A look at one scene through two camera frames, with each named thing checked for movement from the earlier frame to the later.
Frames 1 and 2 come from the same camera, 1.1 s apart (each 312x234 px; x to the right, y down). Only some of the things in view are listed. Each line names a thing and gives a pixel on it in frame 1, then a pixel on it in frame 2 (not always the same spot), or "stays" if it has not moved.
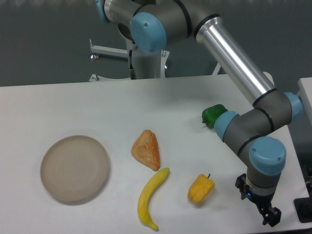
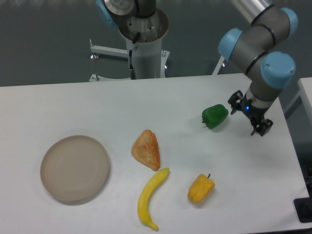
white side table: [304, 92] stays
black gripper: [271, 214] to [261, 127]
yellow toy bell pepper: [200, 188] stays
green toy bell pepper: [209, 114] stays
